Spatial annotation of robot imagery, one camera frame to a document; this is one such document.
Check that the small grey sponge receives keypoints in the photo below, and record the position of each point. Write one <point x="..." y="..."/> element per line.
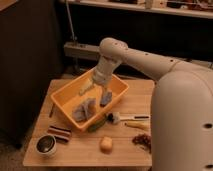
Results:
<point x="105" y="99"/>

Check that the wooden table board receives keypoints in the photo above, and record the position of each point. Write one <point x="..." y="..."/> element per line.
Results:
<point x="83" y="149"/>

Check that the grey baseboard heater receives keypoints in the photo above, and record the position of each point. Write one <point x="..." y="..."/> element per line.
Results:
<point x="81" y="51"/>

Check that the yellow plastic tray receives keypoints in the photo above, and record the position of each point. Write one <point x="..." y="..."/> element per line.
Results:
<point x="67" y="98"/>

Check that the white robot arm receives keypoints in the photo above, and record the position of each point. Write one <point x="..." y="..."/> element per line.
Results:
<point x="181" y="105"/>

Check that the striped brown block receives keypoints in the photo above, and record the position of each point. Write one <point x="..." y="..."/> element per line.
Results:
<point x="60" y="133"/>

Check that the bunch of dark grapes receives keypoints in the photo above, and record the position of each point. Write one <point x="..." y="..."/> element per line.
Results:
<point x="143" y="140"/>

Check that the grey cloth in tray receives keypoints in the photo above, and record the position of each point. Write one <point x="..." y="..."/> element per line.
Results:
<point x="85" y="110"/>

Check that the yellow banana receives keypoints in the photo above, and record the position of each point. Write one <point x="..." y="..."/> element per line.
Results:
<point x="137" y="125"/>

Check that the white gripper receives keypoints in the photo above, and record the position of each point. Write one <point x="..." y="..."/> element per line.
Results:
<point x="101" y="75"/>

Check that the white dish brush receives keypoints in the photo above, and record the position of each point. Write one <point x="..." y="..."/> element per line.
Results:
<point x="116" y="117"/>

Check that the green cucumber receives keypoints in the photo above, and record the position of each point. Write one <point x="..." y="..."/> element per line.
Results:
<point x="96" y="126"/>

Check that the white metal cup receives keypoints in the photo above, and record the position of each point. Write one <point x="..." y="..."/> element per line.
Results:
<point x="46" y="145"/>

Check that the dark pen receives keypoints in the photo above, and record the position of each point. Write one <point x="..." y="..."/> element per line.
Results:
<point x="51" y="111"/>

